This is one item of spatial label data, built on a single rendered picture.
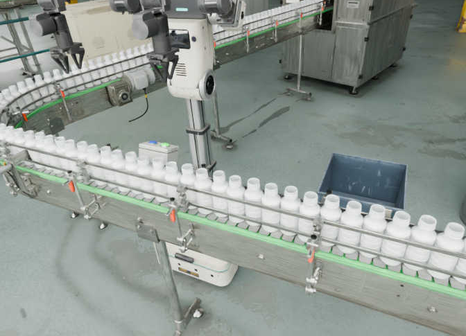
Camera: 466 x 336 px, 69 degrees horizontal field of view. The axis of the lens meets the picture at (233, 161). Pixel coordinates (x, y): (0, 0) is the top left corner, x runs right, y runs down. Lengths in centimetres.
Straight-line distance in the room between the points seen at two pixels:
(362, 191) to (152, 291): 138
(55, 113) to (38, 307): 119
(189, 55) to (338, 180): 91
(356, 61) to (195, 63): 320
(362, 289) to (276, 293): 111
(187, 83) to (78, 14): 339
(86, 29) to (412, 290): 462
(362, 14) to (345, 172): 304
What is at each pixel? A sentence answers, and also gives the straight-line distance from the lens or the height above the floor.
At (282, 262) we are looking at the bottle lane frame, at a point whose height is 91.
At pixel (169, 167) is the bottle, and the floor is 117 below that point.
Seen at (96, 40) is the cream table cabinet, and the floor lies 79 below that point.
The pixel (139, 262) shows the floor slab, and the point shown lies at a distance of 246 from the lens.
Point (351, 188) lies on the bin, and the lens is 169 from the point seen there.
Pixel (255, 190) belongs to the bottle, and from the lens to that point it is 103.
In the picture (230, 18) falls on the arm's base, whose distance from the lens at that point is 155.
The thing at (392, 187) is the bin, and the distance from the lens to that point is 166.
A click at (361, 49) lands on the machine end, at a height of 59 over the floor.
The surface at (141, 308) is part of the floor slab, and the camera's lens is 224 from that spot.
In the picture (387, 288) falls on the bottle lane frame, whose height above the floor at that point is 94.
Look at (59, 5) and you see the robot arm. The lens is 141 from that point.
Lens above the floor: 178
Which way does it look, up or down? 33 degrees down
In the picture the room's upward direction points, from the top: 4 degrees counter-clockwise
